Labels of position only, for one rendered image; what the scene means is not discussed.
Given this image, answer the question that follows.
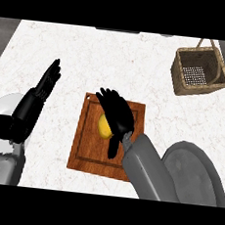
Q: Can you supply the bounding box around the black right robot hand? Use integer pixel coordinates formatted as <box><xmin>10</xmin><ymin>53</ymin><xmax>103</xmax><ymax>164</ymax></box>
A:
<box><xmin>88</xmin><ymin>86</ymin><xmax>140</xmax><ymax>162</ymax></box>

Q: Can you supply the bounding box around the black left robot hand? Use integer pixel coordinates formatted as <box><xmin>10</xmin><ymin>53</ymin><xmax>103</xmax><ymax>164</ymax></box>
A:
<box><xmin>0</xmin><ymin>52</ymin><xmax>64</xmax><ymax>149</ymax></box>

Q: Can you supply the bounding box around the yellow lemon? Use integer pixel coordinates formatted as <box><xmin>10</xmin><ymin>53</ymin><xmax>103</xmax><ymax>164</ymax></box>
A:
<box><xmin>96</xmin><ymin>112</ymin><xmax>116</xmax><ymax>141</ymax></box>

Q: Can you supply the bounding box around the brown wooden cutting board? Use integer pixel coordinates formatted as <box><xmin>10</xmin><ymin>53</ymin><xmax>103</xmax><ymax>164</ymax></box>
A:
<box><xmin>66</xmin><ymin>90</ymin><xmax>149</xmax><ymax>184</ymax></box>

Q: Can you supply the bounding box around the brown wicker basket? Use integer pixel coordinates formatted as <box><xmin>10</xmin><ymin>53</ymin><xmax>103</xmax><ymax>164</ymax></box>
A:
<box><xmin>167</xmin><ymin>35</ymin><xmax>225</xmax><ymax>102</ymax></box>

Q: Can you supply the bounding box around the white plate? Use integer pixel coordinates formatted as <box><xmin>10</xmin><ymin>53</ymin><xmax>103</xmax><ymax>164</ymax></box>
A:
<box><xmin>0</xmin><ymin>90</ymin><xmax>36</xmax><ymax>167</ymax></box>

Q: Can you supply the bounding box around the pale grey object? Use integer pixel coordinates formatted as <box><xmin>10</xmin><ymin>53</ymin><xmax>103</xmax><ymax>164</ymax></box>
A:
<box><xmin>158</xmin><ymin>33</ymin><xmax>175</xmax><ymax>39</ymax></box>

